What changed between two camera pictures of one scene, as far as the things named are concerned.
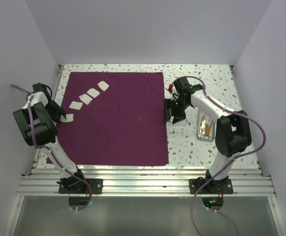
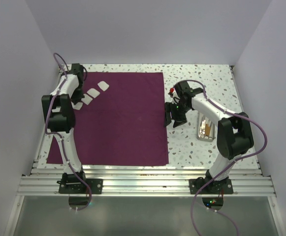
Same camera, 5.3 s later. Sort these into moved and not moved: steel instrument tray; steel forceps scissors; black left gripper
Moved: black left gripper
Not moved: steel instrument tray; steel forceps scissors
